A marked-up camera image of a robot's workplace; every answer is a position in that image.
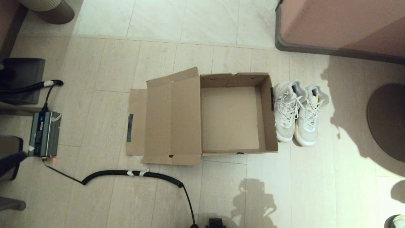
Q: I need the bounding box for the grey round robot part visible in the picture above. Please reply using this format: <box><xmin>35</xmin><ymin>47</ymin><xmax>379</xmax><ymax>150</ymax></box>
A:
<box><xmin>384</xmin><ymin>215</ymin><xmax>405</xmax><ymax>228</ymax></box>

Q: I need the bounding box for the white sneaker black logo print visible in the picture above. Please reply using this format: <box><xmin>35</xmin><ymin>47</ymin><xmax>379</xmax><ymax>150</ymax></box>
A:
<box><xmin>274</xmin><ymin>81</ymin><xmax>308</xmax><ymax>143</ymax></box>

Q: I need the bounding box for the grey power inverter box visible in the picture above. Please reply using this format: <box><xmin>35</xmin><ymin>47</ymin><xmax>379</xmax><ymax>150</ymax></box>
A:
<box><xmin>28</xmin><ymin>111</ymin><xmax>62</xmax><ymax>158</ymax></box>

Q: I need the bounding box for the black corrugated hose cable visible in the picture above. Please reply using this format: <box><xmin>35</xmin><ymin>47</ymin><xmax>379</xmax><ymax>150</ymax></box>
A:
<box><xmin>0</xmin><ymin>80</ymin><xmax>64</xmax><ymax>112</ymax></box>

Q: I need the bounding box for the pink sofa grey base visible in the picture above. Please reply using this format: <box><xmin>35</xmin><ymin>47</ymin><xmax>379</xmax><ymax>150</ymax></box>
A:
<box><xmin>275</xmin><ymin>0</ymin><xmax>405</xmax><ymax>65</ymax></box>

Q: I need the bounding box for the white sneaker orange logo print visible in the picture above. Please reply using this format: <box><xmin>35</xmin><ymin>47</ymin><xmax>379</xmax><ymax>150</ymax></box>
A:
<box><xmin>294</xmin><ymin>83</ymin><xmax>330</xmax><ymax>147</ymax></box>

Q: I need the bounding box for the brown stool black rim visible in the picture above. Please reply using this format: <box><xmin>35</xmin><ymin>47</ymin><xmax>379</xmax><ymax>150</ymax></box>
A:
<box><xmin>0</xmin><ymin>136</ymin><xmax>24</xmax><ymax>181</ymax></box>

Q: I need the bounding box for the grey furniture leg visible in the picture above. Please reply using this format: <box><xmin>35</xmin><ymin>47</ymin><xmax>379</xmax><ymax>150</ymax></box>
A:
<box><xmin>0</xmin><ymin>196</ymin><xmax>26</xmax><ymax>212</ymax></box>

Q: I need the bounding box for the brown wooden furniture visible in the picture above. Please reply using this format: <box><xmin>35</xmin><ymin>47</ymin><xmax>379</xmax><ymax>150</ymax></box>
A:
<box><xmin>0</xmin><ymin>0</ymin><xmax>28</xmax><ymax>59</ymax></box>

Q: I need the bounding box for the dark grey square box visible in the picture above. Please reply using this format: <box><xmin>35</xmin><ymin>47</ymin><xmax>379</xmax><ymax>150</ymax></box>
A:
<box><xmin>0</xmin><ymin>58</ymin><xmax>46</xmax><ymax>105</ymax></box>

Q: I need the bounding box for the brown cardboard shoe box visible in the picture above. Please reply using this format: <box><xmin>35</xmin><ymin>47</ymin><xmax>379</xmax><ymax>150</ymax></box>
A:
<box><xmin>126</xmin><ymin>66</ymin><xmax>279</xmax><ymax>166</ymax></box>

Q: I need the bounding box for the black coiled cable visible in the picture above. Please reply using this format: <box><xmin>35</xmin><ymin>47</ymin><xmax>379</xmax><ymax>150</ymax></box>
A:
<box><xmin>42</xmin><ymin>157</ymin><xmax>199</xmax><ymax>228</ymax></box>

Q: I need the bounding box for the beige ribbed round stool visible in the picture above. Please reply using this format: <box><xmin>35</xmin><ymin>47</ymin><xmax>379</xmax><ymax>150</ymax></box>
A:
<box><xmin>17</xmin><ymin>0</ymin><xmax>76</xmax><ymax>25</ymax></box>

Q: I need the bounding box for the round brown table base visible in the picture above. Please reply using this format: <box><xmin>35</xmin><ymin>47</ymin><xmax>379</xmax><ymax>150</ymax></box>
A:
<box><xmin>367</xmin><ymin>83</ymin><xmax>405</xmax><ymax>162</ymax></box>

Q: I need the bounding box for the robot base chassis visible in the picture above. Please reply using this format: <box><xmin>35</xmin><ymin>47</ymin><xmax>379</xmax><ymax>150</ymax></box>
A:
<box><xmin>205</xmin><ymin>218</ymin><xmax>227</xmax><ymax>228</ymax></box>

